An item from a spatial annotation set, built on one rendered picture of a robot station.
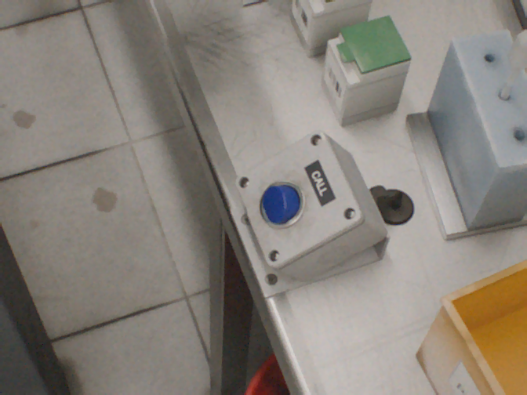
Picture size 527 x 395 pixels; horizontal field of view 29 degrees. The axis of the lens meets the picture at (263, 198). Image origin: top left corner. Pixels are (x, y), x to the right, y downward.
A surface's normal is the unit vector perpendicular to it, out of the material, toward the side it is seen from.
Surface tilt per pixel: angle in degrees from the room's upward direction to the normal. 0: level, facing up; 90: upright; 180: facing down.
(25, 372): 90
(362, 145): 0
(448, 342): 90
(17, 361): 90
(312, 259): 90
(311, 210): 30
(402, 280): 0
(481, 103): 0
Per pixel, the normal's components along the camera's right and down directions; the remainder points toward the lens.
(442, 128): -0.98, 0.17
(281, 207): -0.79, 0.02
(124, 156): 0.04, -0.46
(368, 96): 0.35, 0.84
